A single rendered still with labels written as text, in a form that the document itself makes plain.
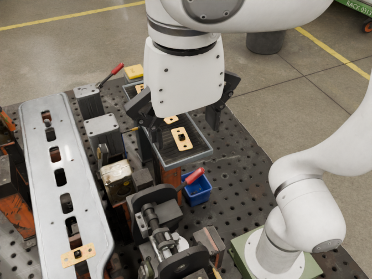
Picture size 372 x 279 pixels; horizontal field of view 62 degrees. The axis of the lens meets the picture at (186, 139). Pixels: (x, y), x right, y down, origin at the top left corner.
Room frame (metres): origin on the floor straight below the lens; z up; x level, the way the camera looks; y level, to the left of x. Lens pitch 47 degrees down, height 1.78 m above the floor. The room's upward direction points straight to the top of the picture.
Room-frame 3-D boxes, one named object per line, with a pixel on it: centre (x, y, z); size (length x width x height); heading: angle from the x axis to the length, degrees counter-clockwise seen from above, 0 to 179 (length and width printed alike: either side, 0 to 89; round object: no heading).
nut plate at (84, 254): (0.33, 0.27, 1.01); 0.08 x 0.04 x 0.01; 115
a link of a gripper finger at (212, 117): (0.36, -0.05, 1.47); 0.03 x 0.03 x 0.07; 25
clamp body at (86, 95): (0.93, 0.37, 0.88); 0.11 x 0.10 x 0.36; 115
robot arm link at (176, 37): (0.34, 0.00, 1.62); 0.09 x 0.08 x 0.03; 115
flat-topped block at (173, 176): (0.68, 0.07, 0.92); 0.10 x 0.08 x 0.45; 25
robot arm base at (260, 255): (0.41, -0.28, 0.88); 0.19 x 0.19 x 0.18
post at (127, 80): (0.91, 0.18, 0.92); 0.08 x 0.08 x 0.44; 25
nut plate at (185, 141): (0.59, 0.01, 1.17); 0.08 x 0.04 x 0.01; 18
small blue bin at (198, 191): (0.70, -0.04, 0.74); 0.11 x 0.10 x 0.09; 25
